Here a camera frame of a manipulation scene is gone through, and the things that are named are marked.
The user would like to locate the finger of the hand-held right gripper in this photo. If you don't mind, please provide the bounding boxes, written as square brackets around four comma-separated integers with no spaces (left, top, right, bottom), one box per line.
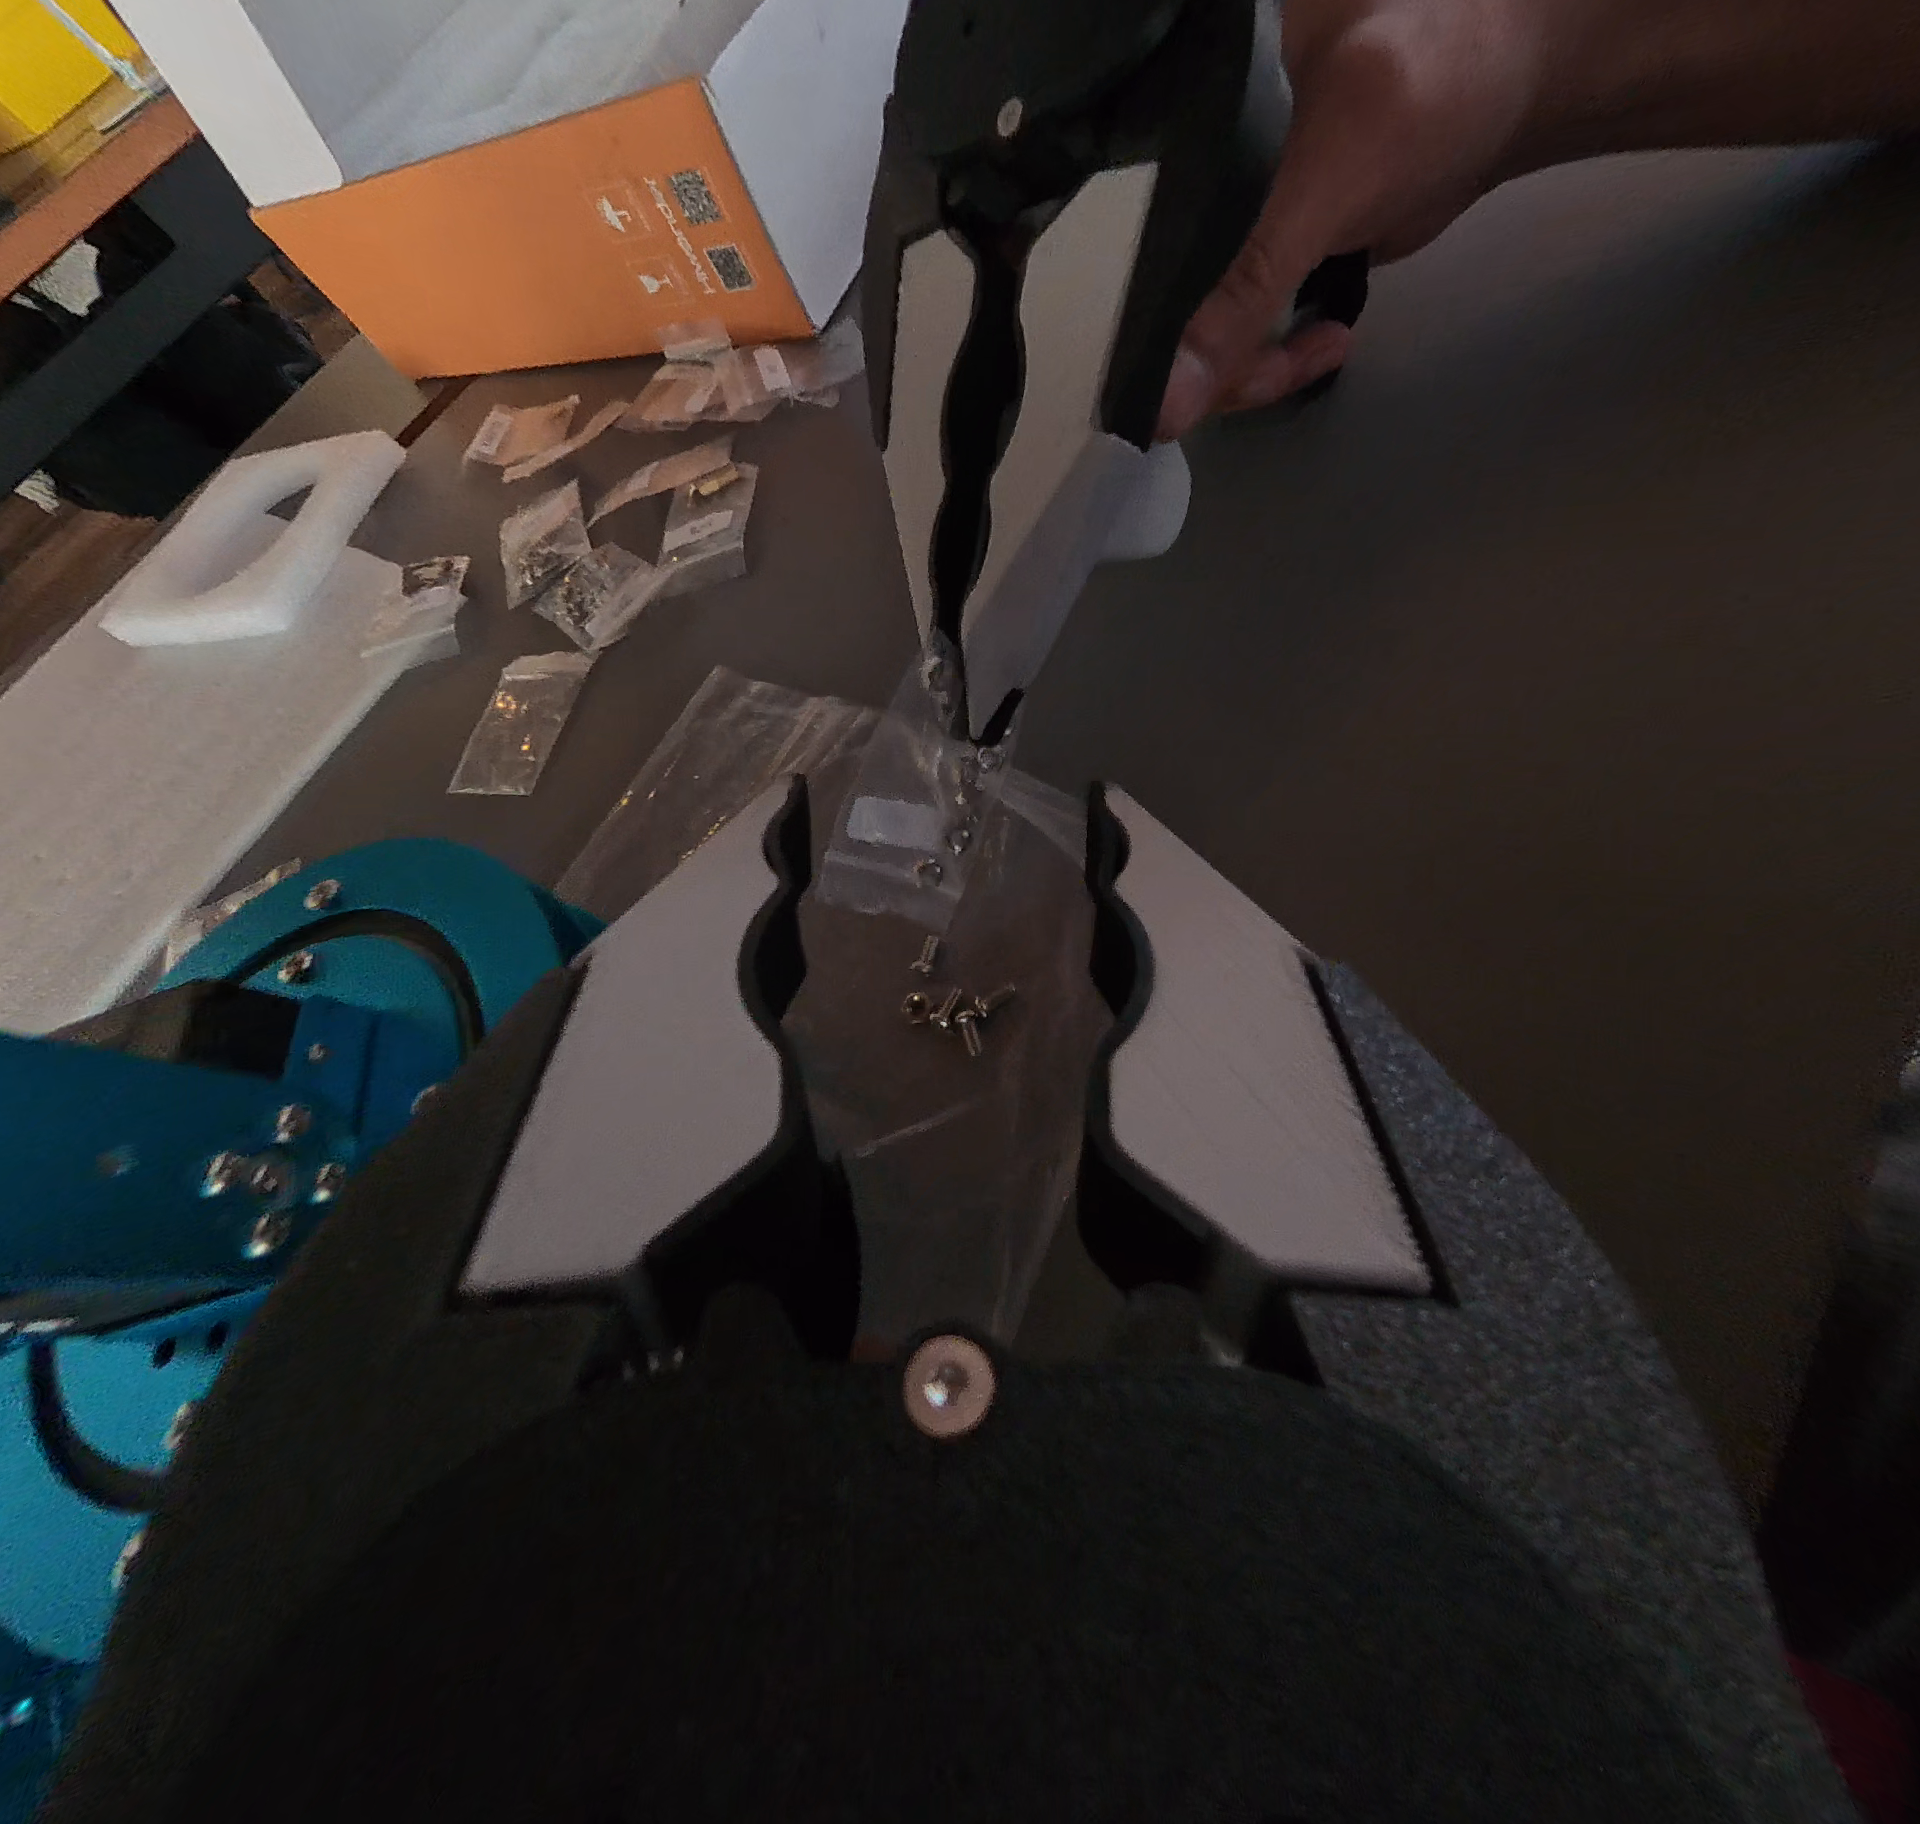
[960,163,1197,746]
[882,222,1000,660]

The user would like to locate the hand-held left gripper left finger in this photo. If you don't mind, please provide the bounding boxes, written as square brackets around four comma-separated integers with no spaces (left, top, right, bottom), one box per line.
[454,777,823,1309]

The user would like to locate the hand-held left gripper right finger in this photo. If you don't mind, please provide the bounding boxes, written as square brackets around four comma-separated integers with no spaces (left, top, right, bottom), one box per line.
[1080,780,1458,1350]

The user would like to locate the small clear screw bag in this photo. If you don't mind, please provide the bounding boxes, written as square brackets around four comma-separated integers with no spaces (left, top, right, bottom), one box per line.
[814,636,1104,956]

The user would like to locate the person's right forearm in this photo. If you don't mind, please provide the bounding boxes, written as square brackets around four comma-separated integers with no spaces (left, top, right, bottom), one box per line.
[1544,0,1920,207]

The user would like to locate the dark grey desk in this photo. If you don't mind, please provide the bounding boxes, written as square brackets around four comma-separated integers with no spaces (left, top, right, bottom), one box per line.
[0,129,1920,1632]

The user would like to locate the person's right hand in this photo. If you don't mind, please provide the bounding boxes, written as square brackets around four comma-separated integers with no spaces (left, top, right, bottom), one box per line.
[1165,0,1596,435]

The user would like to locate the loose silver screws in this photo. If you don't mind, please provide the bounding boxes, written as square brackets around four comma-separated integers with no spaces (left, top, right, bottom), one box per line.
[894,937,1021,1058]

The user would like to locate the large clear plastic bag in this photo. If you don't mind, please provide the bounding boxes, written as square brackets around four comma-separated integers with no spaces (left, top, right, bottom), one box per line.
[552,664,1090,1354]

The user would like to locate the pile of small parts bags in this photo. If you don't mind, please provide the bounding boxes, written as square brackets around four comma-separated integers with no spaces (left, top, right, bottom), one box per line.
[355,324,876,803]

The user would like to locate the orange and white cardboard box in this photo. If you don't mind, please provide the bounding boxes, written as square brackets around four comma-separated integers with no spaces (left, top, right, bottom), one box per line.
[51,0,943,384]

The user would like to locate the white foam cutout block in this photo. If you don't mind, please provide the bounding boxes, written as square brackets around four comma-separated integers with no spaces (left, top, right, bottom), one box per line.
[96,428,410,651]

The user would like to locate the wooden workbench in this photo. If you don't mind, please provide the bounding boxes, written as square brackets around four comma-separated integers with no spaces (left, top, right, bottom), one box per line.
[0,97,283,494]

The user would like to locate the red badge card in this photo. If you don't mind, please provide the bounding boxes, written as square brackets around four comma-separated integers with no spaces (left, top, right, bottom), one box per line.
[1787,1650,1920,1824]

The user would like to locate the yellow bin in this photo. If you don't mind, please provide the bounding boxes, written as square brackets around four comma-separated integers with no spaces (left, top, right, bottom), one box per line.
[0,0,148,159]

